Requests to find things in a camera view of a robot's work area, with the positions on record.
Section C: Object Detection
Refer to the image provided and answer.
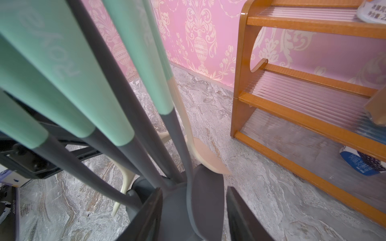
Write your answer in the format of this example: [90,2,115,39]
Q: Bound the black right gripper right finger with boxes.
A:
[226,186,274,241]

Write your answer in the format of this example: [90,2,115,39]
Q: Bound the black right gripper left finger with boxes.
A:
[116,188,163,241]

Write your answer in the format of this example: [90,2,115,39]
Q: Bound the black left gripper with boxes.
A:
[0,90,103,180]

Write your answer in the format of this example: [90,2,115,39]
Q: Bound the mint beige scraper spatula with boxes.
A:
[142,1,231,175]

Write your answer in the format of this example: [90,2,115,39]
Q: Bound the beige long-handled spatula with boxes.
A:
[109,132,171,217]

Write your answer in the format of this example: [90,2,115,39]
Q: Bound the mint grey slotted turner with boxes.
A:
[1,37,140,174]

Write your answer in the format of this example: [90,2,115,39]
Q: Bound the grey utensil rack stand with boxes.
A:
[69,1,225,241]

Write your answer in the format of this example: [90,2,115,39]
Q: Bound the mint grey solid spatula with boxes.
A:
[103,0,225,241]

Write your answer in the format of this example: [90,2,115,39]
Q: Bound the purple tissue box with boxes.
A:
[1,169,31,188]

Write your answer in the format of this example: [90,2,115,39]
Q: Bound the wooden three-tier shelf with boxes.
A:
[231,1,386,226]

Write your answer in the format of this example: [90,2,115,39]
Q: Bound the mint grey ladle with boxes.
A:
[1,1,170,193]

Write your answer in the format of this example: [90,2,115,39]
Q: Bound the brown spice jar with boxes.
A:
[364,86,386,127]

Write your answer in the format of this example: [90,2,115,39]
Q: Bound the yellow pineapple can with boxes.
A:
[356,0,386,24]

